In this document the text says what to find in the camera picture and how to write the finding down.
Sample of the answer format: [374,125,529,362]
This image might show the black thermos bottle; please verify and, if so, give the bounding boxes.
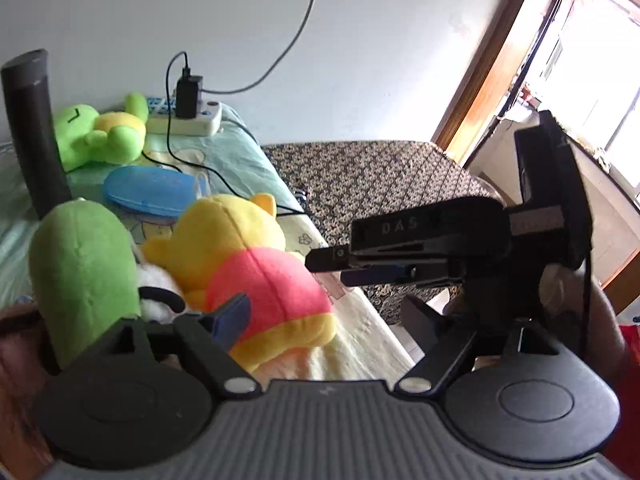
[1,49,72,219]

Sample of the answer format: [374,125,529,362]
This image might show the grey wall cable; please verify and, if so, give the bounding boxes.
[199,0,327,97]

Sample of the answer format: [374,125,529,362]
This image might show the green frog plush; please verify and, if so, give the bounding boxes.
[53,92,149,174]

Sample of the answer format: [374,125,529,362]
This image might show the wooden door frame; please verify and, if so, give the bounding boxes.
[433,0,551,164]

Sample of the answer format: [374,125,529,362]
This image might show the white bunny plush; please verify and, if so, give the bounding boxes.
[132,245,188,324]

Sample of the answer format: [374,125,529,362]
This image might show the green pea pod plush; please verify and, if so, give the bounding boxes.
[28,200,141,368]

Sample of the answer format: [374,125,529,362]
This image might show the person's right hand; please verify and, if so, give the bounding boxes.
[539,264,627,386]

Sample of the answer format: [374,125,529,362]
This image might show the yellow bear plush red shirt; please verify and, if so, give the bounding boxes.
[141,193,337,370]

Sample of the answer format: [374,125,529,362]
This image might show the blue glasses case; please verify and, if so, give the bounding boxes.
[102,166,210,218]

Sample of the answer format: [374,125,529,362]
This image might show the white power strip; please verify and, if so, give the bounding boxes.
[146,98,222,136]

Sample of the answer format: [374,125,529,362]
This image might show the black charger cable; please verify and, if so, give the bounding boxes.
[141,51,307,217]

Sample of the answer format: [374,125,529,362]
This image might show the black power adapter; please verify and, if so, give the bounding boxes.
[175,66,203,119]

